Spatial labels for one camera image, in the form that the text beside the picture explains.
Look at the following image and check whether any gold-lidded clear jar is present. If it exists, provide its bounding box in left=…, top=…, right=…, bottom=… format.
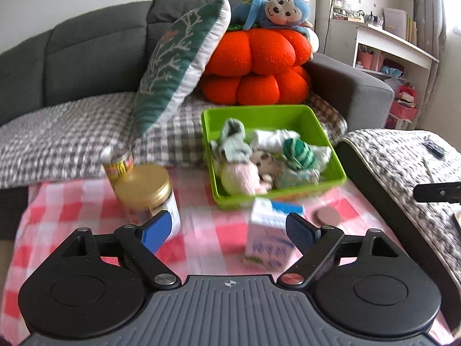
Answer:
left=113, top=165, right=181, bottom=240

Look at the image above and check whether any green white branch-print pillow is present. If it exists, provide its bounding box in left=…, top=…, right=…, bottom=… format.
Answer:
left=133, top=0, right=232, bottom=136

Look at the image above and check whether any white round plush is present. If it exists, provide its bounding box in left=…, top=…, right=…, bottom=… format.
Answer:
left=306, top=29, right=320, bottom=53

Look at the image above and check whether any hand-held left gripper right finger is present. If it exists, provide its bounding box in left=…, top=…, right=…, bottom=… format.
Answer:
left=277, top=212, right=402, bottom=292

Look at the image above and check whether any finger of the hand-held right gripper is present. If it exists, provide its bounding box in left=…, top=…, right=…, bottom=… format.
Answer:
left=413, top=182, right=461, bottom=203

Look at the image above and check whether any orange pumpkin cushion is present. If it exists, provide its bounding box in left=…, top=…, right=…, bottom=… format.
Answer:
left=200, top=65, right=312, bottom=106
left=206, top=27, right=313, bottom=77

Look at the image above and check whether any small yellow red can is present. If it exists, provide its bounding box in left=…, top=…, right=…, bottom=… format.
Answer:
left=100, top=143, right=135, bottom=181

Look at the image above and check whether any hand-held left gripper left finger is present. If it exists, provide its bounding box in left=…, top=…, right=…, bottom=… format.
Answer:
left=59, top=210, right=182, bottom=292

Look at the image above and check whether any pink pot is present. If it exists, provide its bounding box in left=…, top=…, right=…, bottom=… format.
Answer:
left=356, top=50, right=374, bottom=69

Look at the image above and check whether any green striped watermelon plush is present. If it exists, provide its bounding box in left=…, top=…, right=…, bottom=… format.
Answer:
left=283, top=138, right=318, bottom=170

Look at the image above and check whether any grey checked blanket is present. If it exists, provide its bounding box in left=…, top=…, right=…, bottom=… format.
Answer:
left=0, top=92, right=348, bottom=190

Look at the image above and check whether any white blue milk carton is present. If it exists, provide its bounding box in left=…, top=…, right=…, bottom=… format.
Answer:
left=245, top=198, right=306, bottom=268

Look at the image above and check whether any grey curtain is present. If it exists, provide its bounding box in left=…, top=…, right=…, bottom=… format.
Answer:
left=418, top=0, right=461, bottom=62

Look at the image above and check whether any white cloth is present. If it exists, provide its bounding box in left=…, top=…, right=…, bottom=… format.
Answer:
left=313, top=145, right=332, bottom=172

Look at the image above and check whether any green plastic box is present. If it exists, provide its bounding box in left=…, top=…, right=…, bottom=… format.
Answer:
left=201, top=104, right=348, bottom=210

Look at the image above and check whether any grey green sock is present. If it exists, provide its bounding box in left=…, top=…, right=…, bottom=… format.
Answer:
left=211, top=118, right=254, bottom=166

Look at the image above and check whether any grey sofa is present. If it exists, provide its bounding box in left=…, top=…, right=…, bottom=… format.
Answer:
left=0, top=0, right=395, bottom=141

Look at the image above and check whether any blue monkey plush toy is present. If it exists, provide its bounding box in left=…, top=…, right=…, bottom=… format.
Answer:
left=230, top=0, right=314, bottom=31

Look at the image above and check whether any red box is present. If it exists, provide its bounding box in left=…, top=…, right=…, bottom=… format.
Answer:
left=391, top=101, right=420, bottom=119

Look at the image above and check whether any white shelf unit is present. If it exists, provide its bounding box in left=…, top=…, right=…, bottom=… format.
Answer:
left=317, top=0, right=442, bottom=130

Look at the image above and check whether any pink checked cloth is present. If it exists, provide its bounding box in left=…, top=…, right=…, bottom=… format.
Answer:
left=0, top=166, right=454, bottom=346

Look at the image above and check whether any brown round disc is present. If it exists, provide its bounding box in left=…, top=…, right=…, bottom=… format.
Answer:
left=314, top=207, right=341, bottom=225

